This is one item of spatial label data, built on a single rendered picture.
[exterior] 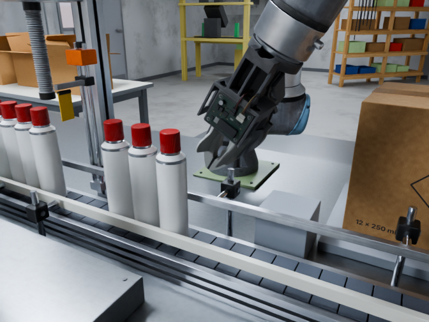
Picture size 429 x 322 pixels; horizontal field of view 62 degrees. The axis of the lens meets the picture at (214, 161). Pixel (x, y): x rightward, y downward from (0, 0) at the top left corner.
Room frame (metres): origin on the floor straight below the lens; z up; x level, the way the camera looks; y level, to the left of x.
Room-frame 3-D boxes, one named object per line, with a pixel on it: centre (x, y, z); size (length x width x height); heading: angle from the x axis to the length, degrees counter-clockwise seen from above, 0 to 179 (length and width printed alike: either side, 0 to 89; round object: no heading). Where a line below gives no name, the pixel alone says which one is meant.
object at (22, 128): (0.73, 0.40, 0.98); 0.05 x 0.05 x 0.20
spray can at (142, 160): (0.58, 0.13, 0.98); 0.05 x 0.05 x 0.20
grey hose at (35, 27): (0.84, 0.40, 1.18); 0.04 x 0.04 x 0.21
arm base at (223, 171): (0.99, -0.06, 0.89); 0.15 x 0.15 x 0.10
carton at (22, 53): (2.73, 1.26, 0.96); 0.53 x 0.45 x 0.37; 152
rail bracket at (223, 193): (0.59, -0.02, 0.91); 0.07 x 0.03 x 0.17; 151
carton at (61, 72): (2.50, 0.93, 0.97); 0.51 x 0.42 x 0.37; 156
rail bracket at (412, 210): (0.44, -0.28, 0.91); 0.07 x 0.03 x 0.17; 151
